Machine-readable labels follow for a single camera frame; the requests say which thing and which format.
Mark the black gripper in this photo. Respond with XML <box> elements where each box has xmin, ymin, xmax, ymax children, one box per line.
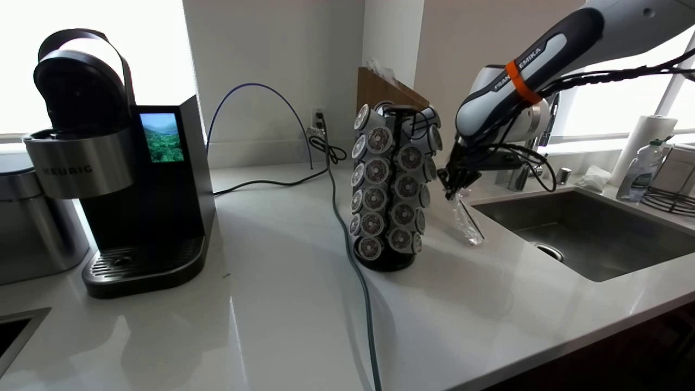
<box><xmin>441</xmin><ymin>138</ymin><xmax>487</xmax><ymax>202</ymax></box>

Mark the chrome faucet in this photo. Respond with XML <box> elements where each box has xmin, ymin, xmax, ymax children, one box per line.
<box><xmin>505</xmin><ymin>162</ymin><xmax>537</xmax><ymax>196</ymax></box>

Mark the black coffee pod carousel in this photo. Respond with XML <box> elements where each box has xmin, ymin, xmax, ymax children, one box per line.
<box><xmin>348</xmin><ymin>100</ymin><xmax>445</xmax><ymax>273</ymax></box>

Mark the stainless steel sink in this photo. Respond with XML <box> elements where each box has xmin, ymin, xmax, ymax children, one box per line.
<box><xmin>471</xmin><ymin>184</ymin><xmax>695</xmax><ymax>284</ymax></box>

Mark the clear soap bottle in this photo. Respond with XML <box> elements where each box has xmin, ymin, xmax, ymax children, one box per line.
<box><xmin>616</xmin><ymin>138</ymin><xmax>668</xmax><ymax>203</ymax></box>

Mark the white paper towel roll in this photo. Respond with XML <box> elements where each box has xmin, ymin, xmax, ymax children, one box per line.
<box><xmin>611</xmin><ymin>112</ymin><xmax>679</xmax><ymax>190</ymax></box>

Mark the black Keurig coffee machine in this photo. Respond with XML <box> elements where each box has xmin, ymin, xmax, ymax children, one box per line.
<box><xmin>23</xmin><ymin>25</ymin><xmax>219</xmax><ymax>301</ymax></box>

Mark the stainless steel canister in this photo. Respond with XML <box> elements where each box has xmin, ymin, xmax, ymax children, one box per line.
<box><xmin>0</xmin><ymin>154</ymin><xmax>94</xmax><ymax>287</ymax></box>

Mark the black power cable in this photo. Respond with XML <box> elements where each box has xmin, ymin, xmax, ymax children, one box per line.
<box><xmin>205</xmin><ymin>79</ymin><xmax>386</xmax><ymax>391</ymax></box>

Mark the black power cord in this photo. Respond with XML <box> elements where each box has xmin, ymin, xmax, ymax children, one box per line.
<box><xmin>211</xmin><ymin>107</ymin><xmax>349</xmax><ymax>197</ymax></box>

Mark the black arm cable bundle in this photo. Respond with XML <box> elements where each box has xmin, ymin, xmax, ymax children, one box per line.
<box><xmin>497</xmin><ymin>41</ymin><xmax>695</xmax><ymax>196</ymax></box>

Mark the wire dish rack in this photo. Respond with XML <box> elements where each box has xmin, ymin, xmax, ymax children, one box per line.
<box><xmin>638</xmin><ymin>142</ymin><xmax>695</xmax><ymax>219</ymax></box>

